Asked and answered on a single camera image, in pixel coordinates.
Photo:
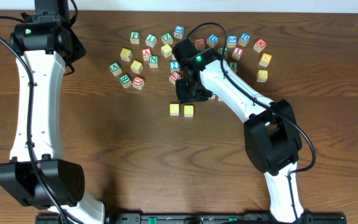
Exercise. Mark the green Z letter block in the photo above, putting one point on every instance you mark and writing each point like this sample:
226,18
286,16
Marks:
167,38

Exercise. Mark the red E block lower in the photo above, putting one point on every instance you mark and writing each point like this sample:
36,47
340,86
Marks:
174,76

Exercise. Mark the blue d block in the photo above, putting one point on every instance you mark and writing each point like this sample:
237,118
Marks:
212,40
244,39

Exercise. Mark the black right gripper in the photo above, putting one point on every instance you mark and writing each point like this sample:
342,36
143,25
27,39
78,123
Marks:
184,91

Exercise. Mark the green 4 number block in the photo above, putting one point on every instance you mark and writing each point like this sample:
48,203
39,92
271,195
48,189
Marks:
234,66

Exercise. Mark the green B letter block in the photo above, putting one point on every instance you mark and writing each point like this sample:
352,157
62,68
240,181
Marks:
125,80

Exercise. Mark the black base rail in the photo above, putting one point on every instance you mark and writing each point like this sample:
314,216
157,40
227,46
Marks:
253,218

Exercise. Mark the blue 2 number block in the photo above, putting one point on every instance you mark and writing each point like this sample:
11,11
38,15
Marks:
174,66

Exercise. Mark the yellow G letter block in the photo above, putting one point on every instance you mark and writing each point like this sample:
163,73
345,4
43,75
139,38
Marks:
262,76

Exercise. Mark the green J block right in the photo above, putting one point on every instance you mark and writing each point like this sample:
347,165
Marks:
224,52

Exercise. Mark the green N letter block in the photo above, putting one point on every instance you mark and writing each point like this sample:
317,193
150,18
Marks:
153,61

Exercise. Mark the red e block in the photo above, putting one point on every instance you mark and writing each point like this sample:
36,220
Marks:
174,76
259,45

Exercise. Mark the red I letter block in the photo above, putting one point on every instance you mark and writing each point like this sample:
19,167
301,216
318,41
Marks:
237,53

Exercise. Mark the yellow O block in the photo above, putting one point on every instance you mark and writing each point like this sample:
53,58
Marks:
188,111

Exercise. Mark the red A letter block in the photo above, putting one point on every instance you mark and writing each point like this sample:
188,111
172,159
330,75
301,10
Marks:
146,53

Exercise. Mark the blue D block right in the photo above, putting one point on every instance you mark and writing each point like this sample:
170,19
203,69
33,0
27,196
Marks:
244,39

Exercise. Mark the yellow K block right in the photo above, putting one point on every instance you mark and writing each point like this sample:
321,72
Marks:
265,60

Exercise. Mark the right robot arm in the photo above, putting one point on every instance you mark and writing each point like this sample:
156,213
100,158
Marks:
272,141

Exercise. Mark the yellow S block upper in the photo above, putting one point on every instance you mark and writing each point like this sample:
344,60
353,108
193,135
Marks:
166,50

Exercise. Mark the red U block lower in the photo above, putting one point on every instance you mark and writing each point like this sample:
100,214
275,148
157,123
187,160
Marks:
138,82

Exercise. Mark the yellow K letter block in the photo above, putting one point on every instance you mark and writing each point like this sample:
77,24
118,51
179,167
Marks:
126,54

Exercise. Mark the red U block upper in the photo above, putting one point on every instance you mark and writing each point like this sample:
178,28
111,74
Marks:
200,44

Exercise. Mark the blue 5 number block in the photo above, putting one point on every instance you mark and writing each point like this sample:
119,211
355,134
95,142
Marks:
231,41

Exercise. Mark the green V letter block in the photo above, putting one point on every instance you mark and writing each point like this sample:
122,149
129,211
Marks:
115,69

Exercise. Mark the red u block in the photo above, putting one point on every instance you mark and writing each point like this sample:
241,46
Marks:
200,44
138,82

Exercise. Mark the blue D block left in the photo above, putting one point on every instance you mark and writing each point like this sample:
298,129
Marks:
212,40

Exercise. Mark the yellow s block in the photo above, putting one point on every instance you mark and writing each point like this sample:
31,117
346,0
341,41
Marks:
136,67
166,50

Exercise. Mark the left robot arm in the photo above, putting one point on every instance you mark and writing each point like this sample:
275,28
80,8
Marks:
37,174

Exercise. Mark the green J letter block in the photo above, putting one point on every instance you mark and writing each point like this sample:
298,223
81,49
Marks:
135,37

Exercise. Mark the yellow C letter block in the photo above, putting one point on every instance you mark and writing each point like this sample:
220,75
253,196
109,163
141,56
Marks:
174,109

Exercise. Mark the yellow S block lower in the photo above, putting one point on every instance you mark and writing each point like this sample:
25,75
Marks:
136,67

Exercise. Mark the red E block upper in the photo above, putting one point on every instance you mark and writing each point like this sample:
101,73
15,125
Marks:
259,45

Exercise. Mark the blue L block top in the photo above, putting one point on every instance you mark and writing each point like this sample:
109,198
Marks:
178,32

